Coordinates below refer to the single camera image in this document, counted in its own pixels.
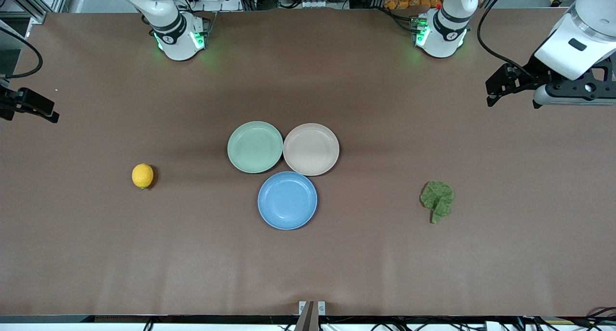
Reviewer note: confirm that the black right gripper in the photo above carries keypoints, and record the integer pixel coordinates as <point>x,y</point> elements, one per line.
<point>10,103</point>

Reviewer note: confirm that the yellow lemon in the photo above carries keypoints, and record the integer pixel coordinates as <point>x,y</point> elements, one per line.
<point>142,175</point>

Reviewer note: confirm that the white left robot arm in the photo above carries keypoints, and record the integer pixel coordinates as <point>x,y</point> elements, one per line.
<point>580,30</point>

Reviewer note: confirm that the pale beige plate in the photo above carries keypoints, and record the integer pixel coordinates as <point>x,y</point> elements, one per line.
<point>311,149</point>

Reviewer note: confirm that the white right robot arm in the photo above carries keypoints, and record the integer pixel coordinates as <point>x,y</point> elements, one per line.
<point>174,29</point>

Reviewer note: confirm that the blue plate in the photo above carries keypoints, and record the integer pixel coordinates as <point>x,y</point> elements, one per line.
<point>287,200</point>

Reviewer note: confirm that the mint green plate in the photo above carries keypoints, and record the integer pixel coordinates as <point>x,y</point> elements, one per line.
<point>255,146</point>

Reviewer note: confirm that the green lettuce leaf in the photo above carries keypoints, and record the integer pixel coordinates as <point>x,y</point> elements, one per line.
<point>438,197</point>

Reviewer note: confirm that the metal table edge bracket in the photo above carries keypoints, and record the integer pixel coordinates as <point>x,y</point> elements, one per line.
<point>312,312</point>

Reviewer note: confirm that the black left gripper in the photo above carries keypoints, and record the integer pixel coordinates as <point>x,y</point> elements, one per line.
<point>531,74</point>

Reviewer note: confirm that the aluminium frame profile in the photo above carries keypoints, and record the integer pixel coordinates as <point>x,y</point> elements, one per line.
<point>29,1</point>

